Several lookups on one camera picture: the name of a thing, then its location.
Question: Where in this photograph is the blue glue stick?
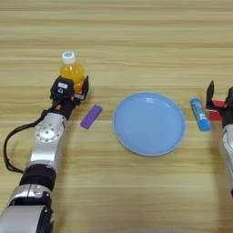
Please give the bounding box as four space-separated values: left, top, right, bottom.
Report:
189 96 211 132

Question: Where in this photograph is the red cube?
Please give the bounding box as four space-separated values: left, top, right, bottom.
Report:
208 99 228 122

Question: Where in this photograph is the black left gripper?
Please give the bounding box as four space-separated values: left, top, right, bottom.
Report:
52 75 90 121

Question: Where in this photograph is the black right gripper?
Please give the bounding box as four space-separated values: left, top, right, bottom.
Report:
205 79 233 129

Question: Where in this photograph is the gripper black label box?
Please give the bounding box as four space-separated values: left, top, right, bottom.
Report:
49 76 76 101
226 86 233 106

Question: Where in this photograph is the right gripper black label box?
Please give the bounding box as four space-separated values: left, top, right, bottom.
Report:
226 86 233 106

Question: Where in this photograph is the purple rectangular block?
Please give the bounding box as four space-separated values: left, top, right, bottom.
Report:
79 104 103 130

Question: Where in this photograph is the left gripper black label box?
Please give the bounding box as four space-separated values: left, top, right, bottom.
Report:
49 76 76 101

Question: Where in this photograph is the orange juice bottle white cap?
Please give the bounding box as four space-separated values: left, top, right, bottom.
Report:
59 50 86 94

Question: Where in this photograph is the light blue round plate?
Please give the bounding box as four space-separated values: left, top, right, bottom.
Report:
112 91 187 157

